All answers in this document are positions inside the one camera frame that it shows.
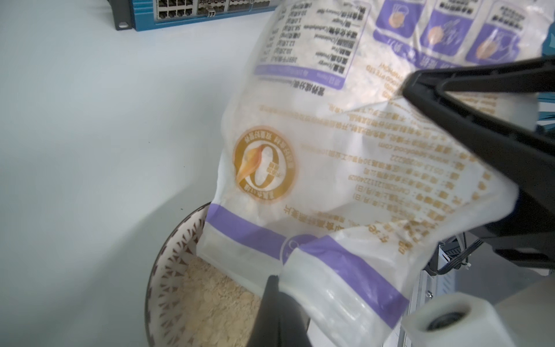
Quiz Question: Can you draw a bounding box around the patterned breakfast bowl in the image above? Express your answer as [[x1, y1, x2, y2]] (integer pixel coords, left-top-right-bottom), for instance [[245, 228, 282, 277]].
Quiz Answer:
[[145, 205, 261, 346]]

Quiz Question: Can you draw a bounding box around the white purple oats bag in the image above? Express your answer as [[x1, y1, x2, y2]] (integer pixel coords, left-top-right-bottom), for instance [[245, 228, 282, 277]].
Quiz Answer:
[[197, 1, 554, 346]]

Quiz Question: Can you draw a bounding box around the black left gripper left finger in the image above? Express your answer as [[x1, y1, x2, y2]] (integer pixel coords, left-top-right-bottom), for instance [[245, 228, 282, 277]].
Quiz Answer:
[[246, 276, 312, 347]]

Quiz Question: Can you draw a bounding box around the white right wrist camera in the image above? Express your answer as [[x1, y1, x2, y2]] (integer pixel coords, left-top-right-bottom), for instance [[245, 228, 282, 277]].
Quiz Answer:
[[401, 293, 517, 347]]

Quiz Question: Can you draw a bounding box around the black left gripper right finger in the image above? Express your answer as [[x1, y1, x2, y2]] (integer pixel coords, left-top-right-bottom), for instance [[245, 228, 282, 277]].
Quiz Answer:
[[402, 56, 554, 269]]

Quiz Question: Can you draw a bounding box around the grey blue network switch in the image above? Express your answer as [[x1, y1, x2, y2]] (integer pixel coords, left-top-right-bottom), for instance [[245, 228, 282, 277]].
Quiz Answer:
[[108, 0, 282, 31]]

